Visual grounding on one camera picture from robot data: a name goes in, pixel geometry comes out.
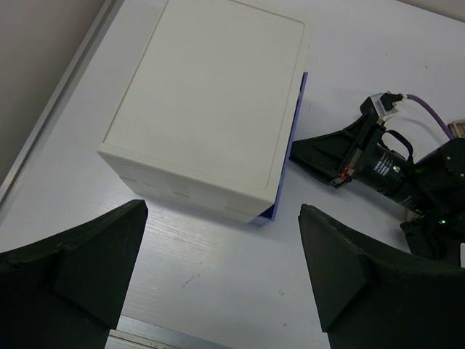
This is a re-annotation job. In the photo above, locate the aluminium frame rail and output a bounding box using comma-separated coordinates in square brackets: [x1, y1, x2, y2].
[1, 1, 121, 199]

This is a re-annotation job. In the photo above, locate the square blush palette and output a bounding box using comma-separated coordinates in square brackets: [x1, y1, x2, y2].
[448, 119, 465, 138]

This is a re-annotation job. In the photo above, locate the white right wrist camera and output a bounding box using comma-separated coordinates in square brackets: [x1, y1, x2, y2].
[360, 92, 406, 126]

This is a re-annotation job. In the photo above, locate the purple blue drawer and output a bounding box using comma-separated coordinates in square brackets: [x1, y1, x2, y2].
[248, 71, 308, 228]

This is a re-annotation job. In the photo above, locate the white drawer cabinet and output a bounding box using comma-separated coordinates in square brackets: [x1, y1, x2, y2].
[97, 1, 310, 225]

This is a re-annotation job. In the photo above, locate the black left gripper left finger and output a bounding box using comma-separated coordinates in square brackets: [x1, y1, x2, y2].
[1, 200, 148, 348]

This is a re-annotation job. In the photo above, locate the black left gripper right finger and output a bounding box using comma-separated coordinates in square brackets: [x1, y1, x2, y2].
[298, 204, 464, 348]

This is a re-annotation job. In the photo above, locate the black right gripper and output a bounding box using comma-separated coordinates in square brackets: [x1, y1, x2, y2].
[289, 115, 425, 214]

